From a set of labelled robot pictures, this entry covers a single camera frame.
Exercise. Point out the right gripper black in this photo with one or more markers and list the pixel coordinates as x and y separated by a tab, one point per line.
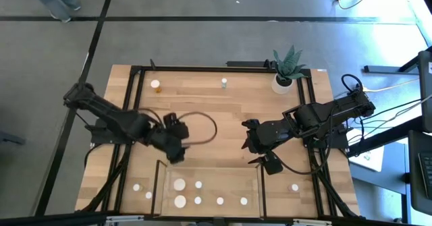
270	135

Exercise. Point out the grey side table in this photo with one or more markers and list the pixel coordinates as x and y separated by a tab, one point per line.
381	182

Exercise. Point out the large orange pill bottle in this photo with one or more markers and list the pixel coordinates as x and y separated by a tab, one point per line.
155	83

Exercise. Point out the small black bracket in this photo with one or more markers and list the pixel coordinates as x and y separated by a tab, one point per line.
152	64

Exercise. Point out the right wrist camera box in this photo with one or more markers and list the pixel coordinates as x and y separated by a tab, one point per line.
272	164

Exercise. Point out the black laptop keyboard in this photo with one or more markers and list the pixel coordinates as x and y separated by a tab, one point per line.
421	172

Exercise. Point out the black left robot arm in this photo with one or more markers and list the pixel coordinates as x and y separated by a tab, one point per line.
111	116

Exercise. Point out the small yellow-green pill bottle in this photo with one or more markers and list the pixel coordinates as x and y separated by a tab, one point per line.
136	187

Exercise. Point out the green plant in white pot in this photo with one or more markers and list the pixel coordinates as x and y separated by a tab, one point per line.
287	67

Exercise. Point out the clear acrylic shelf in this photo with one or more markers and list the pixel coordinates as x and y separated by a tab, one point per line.
233	185

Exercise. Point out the person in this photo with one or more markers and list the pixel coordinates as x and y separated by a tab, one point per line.
50	0

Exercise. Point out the white paper sheet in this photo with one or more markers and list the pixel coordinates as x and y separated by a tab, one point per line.
368	158

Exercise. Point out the black desk foot bar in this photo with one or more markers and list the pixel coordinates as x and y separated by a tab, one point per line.
388	69

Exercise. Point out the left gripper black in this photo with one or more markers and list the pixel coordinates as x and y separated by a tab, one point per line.
168	140

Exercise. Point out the black aluminium table frame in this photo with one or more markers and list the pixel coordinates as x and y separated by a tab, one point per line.
202	69

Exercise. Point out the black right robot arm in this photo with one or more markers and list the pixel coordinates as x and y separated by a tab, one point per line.
320	118

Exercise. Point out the black crossbar with silver brackets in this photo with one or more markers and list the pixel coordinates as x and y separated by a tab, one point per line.
50	221

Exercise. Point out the dark grey floor object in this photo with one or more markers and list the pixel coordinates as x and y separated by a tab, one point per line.
10	138

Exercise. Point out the large pill bottle white cap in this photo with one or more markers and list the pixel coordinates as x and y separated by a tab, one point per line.
180	201
179	184

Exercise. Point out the black diagonal desk beam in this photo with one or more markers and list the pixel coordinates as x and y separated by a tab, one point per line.
384	136

